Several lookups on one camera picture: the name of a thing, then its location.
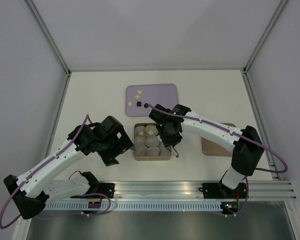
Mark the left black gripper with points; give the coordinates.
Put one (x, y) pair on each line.
(123, 145)

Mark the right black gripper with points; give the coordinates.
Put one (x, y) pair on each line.
(168, 141)

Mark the white metal tongs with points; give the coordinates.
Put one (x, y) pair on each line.
(174, 151)

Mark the beige chocolate box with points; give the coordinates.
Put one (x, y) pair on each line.
(146, 158)

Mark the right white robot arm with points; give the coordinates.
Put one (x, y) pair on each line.
(244, 144)

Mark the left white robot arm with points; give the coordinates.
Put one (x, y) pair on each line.
(33, 190)

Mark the dark square chocolate left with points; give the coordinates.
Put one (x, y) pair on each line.
(139, 104)

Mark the white paper cup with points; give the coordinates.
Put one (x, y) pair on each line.
(138, 129)
(165, 152)
(153, 128)
(153, 152)
(139, 141)
(152, 141)
(140, 151)

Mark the purple plastic tray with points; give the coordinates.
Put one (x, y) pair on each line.
(165, 95)

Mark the beige box lid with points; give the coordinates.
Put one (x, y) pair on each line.
(210, 148)

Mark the white slotted cable duct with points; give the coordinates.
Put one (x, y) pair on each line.
(145, 206)

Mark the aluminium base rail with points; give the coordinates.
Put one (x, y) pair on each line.
(272, 190)

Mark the left aluminium frame post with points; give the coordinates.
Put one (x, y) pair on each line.
(47, 35)

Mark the aluminium frame post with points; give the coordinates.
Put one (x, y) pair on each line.
(47, 35)
(265, 34)

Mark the right aluminium frame post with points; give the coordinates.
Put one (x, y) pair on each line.
(265, 34)

